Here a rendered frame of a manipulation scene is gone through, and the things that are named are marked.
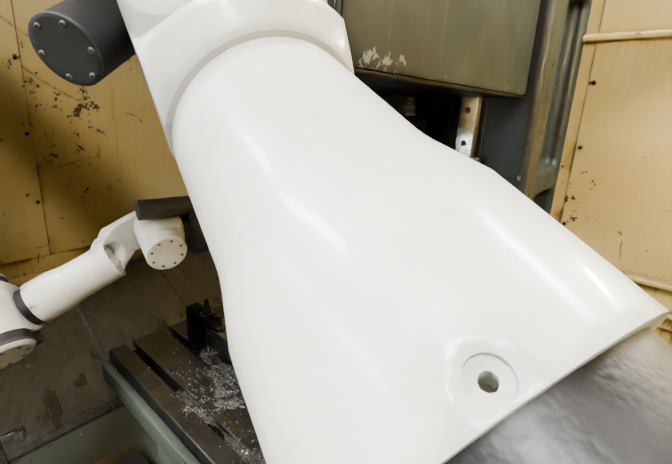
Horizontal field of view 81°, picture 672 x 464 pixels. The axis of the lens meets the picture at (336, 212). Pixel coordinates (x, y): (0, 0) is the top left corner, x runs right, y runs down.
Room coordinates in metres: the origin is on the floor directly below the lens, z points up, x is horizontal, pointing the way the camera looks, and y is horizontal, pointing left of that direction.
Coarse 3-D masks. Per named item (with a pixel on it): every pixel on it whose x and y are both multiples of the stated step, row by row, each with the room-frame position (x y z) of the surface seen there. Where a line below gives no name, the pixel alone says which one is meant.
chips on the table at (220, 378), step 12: (168, 372) 0.78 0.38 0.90; (216, 372) 0.79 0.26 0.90; (216, 384) 0.75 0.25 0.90; (180, 396) 0.71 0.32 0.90; (204, 396) 0.71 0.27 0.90; (216, 396) 0.71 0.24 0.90; (228, 396) 0.71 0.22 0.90; (192, 408) 0.68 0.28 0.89; (216, 408) 0.68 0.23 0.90; (228, 408) 0.68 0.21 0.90; (204, 420) 0.65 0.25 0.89; (228, 444) 0.60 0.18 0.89; (240, 444) 0.60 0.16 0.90; (240, 456) 0.57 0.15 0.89; (252, 456) 0.57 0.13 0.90
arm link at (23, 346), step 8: (0, 280) 0.54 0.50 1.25; (0, 344) 0.46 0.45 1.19; (8, 344) 0.47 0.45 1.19; (16, 344) 0.48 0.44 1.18; (24, 344) 0.49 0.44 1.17; (32, 344) 0.50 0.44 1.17; (0, 352) 0.46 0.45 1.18; (8, 352) 0.47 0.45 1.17; (16, 352) 0.49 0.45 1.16; (24, 352) 0.50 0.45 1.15; (0, 360) 0.47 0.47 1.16; (8, 360) 0.49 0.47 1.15; (16, 360) 0.50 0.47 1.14; (0, 368) 0.49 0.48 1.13
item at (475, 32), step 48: (336, 0) 0.43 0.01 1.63; (384, 0) 0.48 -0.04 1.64; (432, 0) 0.56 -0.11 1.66; (480, 0) 0.68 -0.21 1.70; (528, 0) 0.86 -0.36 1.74; (384, 48) 0.48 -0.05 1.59; (432, 48) 0.57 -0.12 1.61; (480, 48) 0.70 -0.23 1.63; (528, 48) 0.89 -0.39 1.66; (480, 96) 0.92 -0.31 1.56
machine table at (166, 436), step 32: (128, 352) 0.85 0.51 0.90; (160, 352) 0.86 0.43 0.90; (192, 352) 0.91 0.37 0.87; (128, 384) 0.77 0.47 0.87; (160, 384) 0.74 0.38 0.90; (192, 384) 0.75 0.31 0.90; (224, 384) 0.75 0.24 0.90; (160, 416) 0.68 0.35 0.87; (192, 416) 0.66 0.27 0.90; (224, 416) 0.66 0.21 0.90; (160, 448) 0.65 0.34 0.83; (192, 448) 0.60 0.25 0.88; (224, 448) 0.58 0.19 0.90; (256, 448) 0.59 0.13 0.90
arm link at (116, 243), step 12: (132, 216) 0.65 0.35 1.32; (108, 228) 0.63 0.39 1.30; (120, 228) 0.64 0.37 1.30; (132, 228) 0.65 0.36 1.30; (96, 240) 0.61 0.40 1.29; (108, 240) 0.62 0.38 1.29; (120, 240) 0.64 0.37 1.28; (132, 240) 0.66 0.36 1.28; (96, 252) 0.59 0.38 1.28; (108, 252) 0.60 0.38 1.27; (120, 252) 0.64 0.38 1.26; (132, 252) 0.66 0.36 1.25; (96, 264) 0.57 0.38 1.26; (108, 264) 0.58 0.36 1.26; (120, 264) 0.62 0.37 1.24; (108, 276) 0.58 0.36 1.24; (120, 276) 0.60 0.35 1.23
